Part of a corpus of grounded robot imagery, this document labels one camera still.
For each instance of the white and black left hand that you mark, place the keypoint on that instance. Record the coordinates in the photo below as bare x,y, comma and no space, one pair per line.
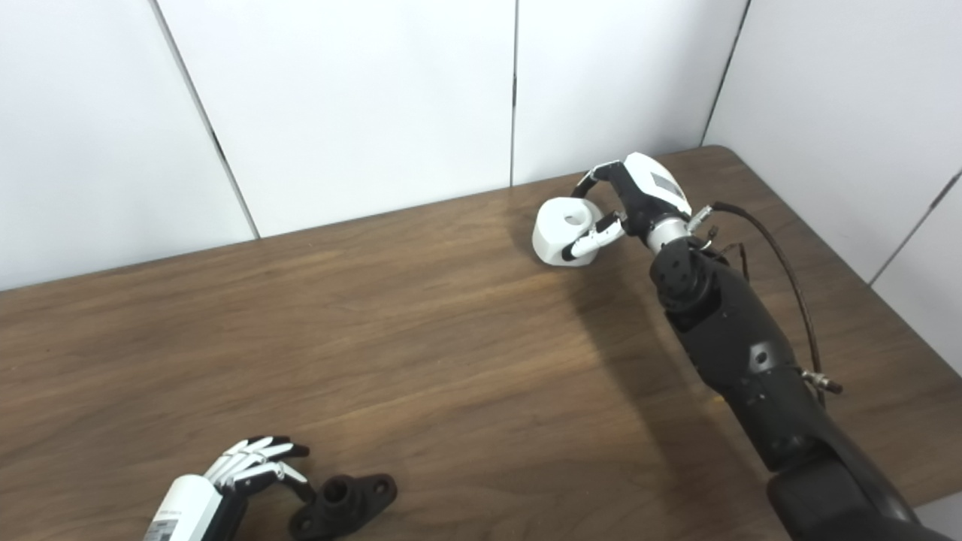
188,511

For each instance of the white and black right hand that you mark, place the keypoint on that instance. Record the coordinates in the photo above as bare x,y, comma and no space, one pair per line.
646,191

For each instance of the round white piece with holes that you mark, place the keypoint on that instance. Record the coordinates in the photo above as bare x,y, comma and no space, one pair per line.
556,233

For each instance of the black flanged holder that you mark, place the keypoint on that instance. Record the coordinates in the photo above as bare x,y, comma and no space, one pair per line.
346,507

